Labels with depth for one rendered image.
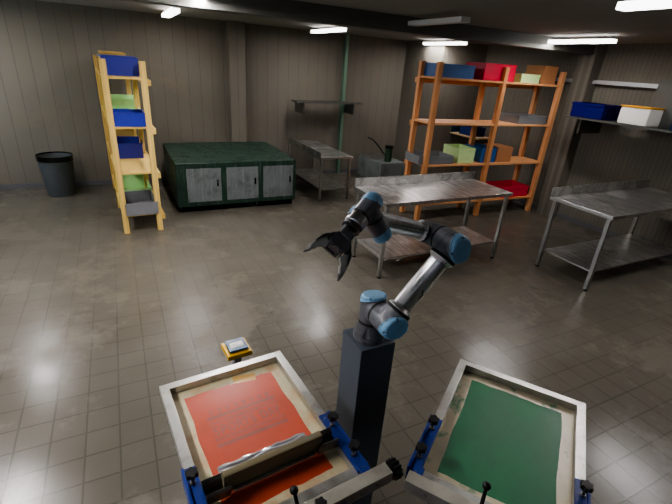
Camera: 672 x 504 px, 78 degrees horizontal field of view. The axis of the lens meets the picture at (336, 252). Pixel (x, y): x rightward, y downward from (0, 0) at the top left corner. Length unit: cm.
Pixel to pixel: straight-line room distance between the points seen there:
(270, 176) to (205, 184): 109
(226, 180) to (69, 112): 311
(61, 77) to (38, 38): 61
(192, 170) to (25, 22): 349
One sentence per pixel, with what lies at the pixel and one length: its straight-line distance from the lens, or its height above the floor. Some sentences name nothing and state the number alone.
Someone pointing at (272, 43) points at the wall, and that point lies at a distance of 930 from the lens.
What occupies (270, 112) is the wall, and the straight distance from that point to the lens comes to 933.
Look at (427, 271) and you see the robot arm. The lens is 177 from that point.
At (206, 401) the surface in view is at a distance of 204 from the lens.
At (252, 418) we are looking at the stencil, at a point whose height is 96.
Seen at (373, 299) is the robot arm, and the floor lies 143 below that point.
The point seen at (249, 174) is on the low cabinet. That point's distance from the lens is 724.
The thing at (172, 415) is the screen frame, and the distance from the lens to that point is 196.
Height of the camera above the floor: 234
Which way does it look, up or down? 24 degrees down
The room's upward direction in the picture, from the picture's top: 4 degrees clockwise
